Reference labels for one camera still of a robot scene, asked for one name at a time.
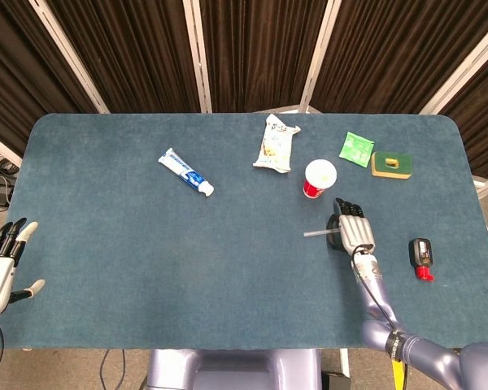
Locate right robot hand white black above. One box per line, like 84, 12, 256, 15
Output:
326, 197, 377, 255

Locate red paper cup white lid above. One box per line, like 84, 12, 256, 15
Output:
302, 158, 338, 200

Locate black bottle red cap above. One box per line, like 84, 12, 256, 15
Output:
408, 237, 436, 283

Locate green yellow sponge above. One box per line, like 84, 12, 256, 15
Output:
370, 151, 414, 180

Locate green sachet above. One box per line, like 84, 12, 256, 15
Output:
338, 131, 376, 167

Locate white snack bag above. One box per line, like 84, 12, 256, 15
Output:
252, 113, 302, 175

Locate blue felt table cover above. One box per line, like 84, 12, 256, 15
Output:
2, 112, 488, 350

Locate dark brown curtain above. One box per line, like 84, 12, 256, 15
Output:
308, 0, 488, 115
438, 52, 488, 180
198, 0, 330, 114
0, 0, 98, 155
48, 0, 200, 114

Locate white blue toothpaste tube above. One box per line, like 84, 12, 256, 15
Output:
158, 147, 216, 198

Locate purple robot torso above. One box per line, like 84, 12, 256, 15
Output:
144, 348, 325, 390

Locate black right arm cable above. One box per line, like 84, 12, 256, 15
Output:
351, 248, 402, 332

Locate black floor cable bundle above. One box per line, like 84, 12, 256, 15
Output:
0, 148, 22, 176

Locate white partition post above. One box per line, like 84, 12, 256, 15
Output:
419, 26, 488, 115
181, 0, 213, 114
28, 0, 110, 115
299, 0, 342, 114

